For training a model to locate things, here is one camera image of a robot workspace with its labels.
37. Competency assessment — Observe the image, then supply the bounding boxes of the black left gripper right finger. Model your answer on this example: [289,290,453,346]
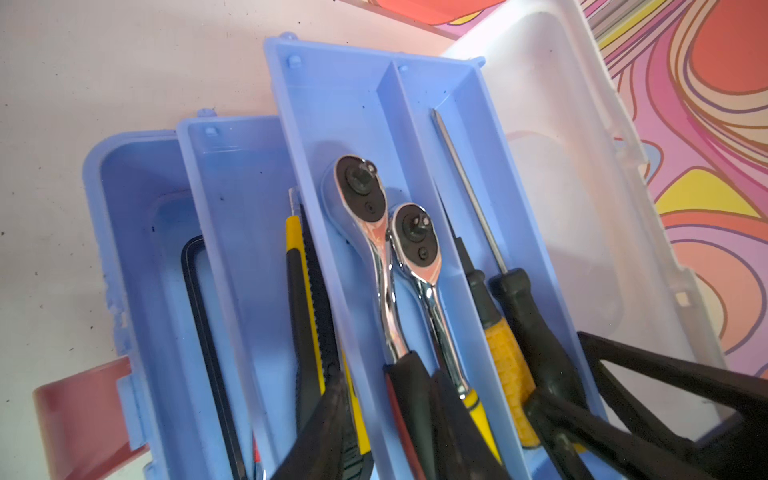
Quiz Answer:
[430,370,510,480]

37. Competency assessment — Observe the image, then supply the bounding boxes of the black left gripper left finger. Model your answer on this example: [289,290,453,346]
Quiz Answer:
[271,378,347,480]

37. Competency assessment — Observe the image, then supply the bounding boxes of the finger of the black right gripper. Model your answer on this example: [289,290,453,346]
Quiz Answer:
[524,332,767,479]

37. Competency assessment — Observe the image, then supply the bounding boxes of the red handled screwdriver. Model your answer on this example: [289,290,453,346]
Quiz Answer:
[252,438,264,480]

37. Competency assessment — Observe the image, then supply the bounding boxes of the black yellow long screwdriver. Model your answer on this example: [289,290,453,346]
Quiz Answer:
[432,110,588,409]

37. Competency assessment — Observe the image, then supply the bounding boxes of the white and blue tool box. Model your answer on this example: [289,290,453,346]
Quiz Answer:
[34,1,725,479]

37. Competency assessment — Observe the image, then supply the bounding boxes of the black yellow ratchet wrench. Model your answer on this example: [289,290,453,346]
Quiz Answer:
[389,203,501,460]

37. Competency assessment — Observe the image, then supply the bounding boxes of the black hex key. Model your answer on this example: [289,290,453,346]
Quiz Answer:
[181,235,248,480]

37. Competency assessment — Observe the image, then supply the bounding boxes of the black red ratchet wrench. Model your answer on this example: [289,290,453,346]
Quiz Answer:
[323,155,435,479]

